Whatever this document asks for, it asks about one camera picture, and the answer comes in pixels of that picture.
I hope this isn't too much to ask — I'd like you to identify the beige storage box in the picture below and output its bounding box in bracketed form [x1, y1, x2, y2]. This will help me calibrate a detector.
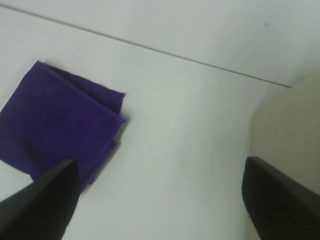
[249, 74, 320, 193]

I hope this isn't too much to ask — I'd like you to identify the purple towel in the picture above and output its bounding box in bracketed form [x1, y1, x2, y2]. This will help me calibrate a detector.
[0, 61, 126, 191]

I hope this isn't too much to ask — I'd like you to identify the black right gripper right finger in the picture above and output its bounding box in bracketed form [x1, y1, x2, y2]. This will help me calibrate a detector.
[241, 156, 320, 240]

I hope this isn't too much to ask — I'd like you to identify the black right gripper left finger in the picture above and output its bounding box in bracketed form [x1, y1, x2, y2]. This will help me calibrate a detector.
[0, 159, 80, 240]

